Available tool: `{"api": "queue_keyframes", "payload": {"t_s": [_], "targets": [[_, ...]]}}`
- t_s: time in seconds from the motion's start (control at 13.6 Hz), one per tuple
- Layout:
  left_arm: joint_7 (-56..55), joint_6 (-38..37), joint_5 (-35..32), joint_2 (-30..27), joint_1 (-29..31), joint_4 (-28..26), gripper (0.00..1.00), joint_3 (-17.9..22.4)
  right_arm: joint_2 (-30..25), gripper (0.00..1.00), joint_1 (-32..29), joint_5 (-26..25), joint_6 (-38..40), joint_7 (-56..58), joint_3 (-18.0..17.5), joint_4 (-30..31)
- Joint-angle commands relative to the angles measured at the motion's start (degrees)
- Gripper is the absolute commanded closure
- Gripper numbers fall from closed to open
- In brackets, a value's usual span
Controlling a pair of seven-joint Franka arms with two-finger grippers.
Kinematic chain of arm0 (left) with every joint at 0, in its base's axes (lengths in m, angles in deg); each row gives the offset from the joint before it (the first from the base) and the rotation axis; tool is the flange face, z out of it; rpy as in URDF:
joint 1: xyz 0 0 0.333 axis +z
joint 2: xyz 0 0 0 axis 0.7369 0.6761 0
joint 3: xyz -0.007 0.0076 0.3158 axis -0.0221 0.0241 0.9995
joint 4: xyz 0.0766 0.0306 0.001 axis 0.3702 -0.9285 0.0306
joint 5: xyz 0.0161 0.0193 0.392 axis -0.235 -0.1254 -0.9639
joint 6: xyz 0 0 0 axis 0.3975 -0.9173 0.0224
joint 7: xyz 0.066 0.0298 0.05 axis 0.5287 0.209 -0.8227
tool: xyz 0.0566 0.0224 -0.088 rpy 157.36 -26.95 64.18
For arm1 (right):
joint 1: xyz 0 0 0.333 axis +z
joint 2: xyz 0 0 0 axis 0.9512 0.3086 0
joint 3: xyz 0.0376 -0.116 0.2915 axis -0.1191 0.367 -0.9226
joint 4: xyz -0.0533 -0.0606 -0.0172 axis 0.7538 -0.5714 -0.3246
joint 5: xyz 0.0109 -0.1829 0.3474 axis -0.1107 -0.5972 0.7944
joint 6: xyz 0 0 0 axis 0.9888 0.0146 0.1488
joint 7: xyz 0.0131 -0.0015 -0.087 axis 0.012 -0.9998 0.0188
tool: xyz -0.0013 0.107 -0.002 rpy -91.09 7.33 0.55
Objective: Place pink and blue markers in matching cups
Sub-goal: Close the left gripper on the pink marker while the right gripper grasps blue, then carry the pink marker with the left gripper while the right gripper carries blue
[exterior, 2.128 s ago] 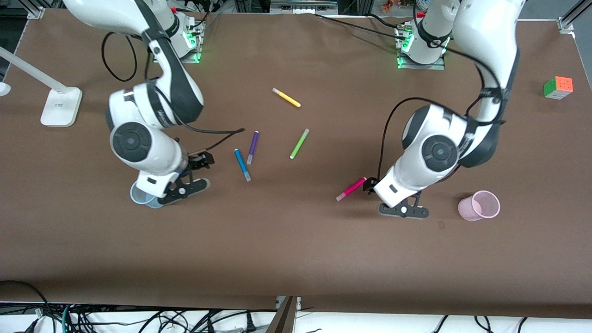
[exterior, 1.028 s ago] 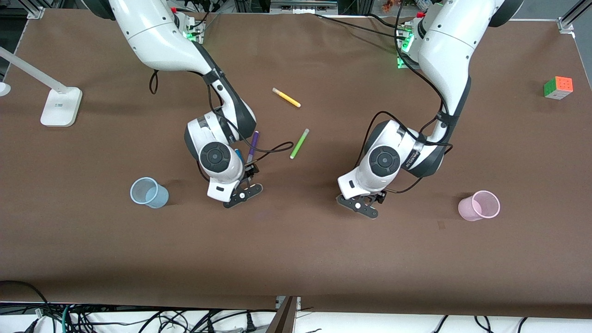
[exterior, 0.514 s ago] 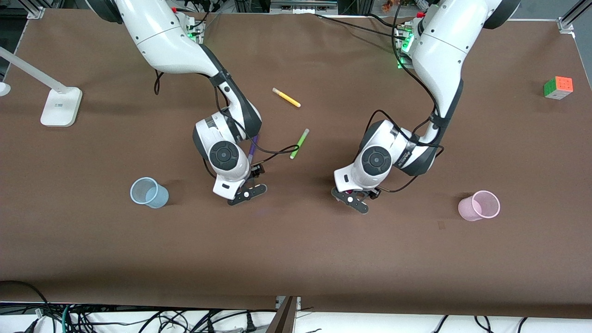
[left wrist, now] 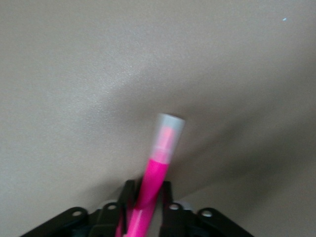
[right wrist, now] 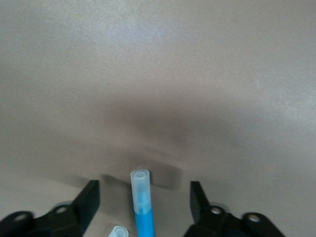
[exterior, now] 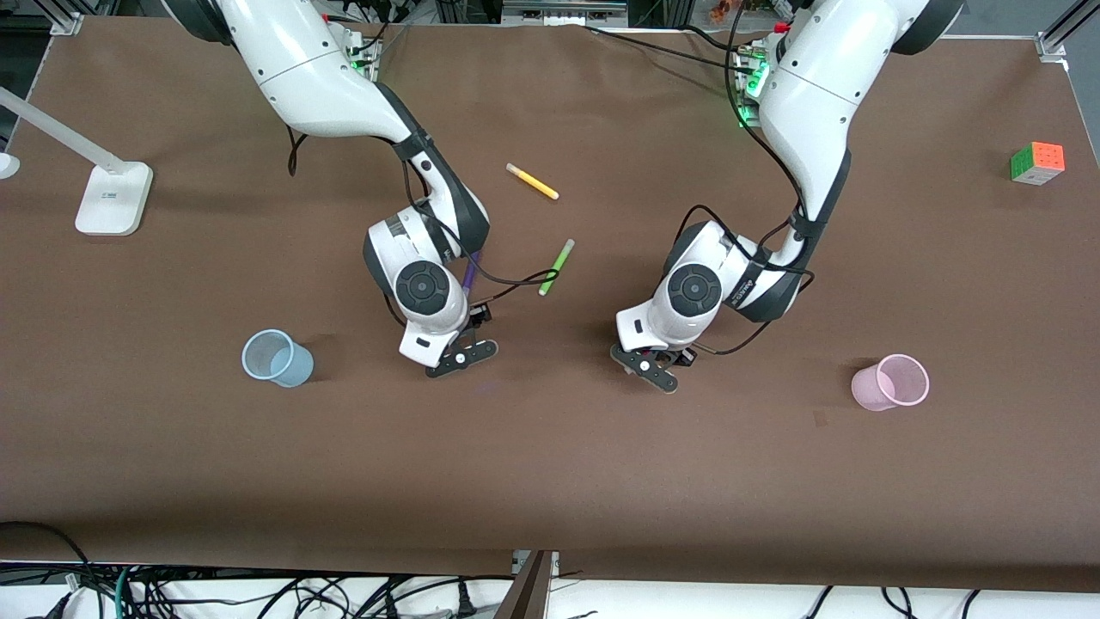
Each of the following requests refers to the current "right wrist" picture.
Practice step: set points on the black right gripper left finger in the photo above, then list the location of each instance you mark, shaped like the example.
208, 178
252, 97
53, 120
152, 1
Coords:
61, 222

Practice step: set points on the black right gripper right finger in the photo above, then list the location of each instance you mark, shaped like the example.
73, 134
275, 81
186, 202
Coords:
217, 222

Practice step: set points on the blue marker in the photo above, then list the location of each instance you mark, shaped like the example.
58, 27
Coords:
143, 222

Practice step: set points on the purple marker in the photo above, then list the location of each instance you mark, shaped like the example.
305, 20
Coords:
119, 232

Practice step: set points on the brown table cover sheet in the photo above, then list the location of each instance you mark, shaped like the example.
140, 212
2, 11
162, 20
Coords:
158, 74

